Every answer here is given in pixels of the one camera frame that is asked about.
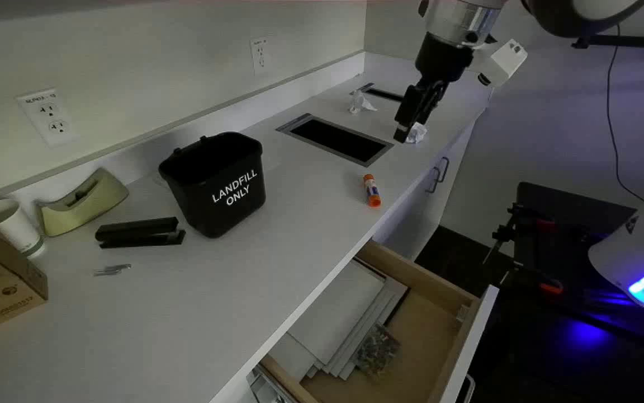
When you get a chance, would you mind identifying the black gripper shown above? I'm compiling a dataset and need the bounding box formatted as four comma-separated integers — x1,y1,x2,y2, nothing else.
392,31,477,145

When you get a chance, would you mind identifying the clear case of pins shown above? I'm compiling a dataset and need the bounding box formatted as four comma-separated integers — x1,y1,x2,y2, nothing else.
350,325,402,376

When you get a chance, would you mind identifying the wooden drawer white front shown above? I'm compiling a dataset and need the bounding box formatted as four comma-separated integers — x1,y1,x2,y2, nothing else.
247,238,502,403

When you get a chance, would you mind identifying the rectangular counter waste opening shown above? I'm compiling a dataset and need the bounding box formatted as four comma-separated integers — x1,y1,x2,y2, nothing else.
275,112,397,168

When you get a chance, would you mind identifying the orange white glue stick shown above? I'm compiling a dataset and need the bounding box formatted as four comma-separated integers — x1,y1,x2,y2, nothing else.
360,173,382,207

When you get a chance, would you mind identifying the black clamp orange grip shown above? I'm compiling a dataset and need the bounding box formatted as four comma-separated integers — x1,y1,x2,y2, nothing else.
497,265,571,300
489,198,563,248

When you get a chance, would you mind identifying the black landfill only bin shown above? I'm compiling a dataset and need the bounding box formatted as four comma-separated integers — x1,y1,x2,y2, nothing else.
156,130,269,240

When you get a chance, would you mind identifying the black metal stand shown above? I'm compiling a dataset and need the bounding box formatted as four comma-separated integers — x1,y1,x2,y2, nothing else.
571,31,644,62

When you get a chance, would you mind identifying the white paper stack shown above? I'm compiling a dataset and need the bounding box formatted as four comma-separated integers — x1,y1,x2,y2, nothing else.
251,257,411,403

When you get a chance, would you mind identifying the black robot cart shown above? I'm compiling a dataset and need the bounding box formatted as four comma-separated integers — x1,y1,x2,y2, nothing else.
485,178,644,403

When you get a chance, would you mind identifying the black stapler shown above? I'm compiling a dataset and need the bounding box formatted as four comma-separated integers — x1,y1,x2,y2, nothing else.
94,215,189,251

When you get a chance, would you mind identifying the strip of metal staples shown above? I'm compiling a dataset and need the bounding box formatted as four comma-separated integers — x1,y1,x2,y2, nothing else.
94,262,135,278

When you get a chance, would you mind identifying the pale green tape dispenser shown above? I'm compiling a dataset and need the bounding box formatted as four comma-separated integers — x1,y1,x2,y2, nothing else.
34,165,133,240

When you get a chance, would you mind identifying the white paper cup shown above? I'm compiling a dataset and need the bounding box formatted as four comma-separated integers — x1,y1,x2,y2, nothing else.
0,195,44,259

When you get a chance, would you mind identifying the metal cabinet door handle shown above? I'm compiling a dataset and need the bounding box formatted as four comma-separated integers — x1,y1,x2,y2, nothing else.
426,163,442,197
435,154,451,185

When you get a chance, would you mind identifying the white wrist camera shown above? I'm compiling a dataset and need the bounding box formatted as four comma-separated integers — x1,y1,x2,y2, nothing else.
477,37,531,89

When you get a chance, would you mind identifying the white wall outlet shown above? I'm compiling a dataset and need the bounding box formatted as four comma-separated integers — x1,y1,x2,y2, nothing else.
251,35,271,74
19,88,77,145

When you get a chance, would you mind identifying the thin black hanging cable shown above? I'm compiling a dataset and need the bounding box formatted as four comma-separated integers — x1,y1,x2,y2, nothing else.
603,24,644,204

